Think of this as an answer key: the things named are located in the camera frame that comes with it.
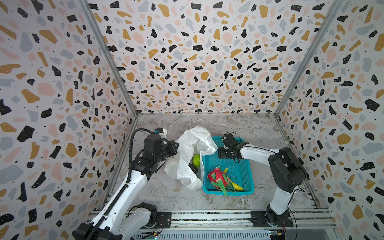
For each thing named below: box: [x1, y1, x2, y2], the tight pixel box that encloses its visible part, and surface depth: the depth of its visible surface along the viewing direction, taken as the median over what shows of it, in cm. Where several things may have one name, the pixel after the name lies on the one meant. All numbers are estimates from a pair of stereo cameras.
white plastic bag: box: [164, 126, 218, 191], surface depth 72 cm
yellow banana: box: [223, 168, 243, 191], surface depth 84 cm
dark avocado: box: [188, 163, 199, 174], surface depth 90 cm
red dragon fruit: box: [207, 166, 236, 196], surface depth 80 cm
